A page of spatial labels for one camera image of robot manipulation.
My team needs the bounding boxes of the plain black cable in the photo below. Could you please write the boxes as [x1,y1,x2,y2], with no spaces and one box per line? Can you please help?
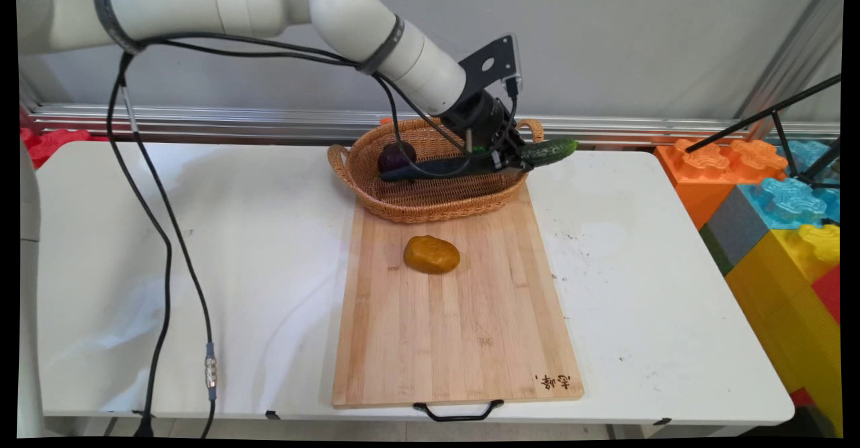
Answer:
[105,30,472,439]

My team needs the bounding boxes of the woven wicker basket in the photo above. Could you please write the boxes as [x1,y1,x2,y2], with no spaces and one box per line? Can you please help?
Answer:
[327,117,546,225]

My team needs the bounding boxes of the blue toy building block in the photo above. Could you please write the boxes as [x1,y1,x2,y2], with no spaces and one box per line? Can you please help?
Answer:
[738,140,841,231]

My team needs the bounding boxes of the aluminium rail along wall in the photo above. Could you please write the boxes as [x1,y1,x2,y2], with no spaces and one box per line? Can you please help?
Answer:
[24,102,841,146]

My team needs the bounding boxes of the orange toy building block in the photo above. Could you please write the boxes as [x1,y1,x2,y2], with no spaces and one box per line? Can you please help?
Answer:
[654,138,789,231]

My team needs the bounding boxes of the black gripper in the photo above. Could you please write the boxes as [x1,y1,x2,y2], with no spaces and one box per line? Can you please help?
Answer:
[442,92,540,171]

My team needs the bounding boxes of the yellow-brown toy potato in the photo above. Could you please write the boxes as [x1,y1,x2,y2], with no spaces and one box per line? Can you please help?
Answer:
[403,235,462,275]

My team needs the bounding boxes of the diagonal aluminium frame post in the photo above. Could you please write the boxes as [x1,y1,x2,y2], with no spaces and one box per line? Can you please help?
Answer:
[735,0,845,141]

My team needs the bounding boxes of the dark green cucumber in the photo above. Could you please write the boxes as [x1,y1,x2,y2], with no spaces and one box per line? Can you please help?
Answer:
[380,138,579,182]

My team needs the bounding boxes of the yellow toy building block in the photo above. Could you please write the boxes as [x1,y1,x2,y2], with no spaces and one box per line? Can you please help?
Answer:
[725,223,845,437]

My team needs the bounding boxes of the grey toy building block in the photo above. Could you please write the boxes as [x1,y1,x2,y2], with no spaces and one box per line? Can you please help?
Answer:
[699,185,771,276]

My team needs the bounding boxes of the red block beside yellow block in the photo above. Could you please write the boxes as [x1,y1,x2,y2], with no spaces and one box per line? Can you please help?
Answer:
[811,266,841,326]

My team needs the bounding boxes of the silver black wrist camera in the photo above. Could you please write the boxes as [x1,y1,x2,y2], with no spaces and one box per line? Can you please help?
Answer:
[460,34,524,101]

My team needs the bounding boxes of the black cable with metal connector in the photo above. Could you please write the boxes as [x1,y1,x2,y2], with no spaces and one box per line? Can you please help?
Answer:
[118,30,519,439]

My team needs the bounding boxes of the bamboo cutting board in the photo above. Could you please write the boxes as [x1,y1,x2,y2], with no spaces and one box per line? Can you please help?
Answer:
[332,186,585,423]

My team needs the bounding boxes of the purple toy onion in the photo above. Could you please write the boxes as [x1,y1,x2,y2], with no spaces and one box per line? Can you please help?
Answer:
[377,140,418,175]

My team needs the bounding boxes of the red studded toy block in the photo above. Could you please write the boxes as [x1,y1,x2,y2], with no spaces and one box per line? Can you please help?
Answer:
[19,127,93,169]

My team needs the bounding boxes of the black tripod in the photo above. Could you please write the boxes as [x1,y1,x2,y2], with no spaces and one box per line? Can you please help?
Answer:
[685,75,843,191]

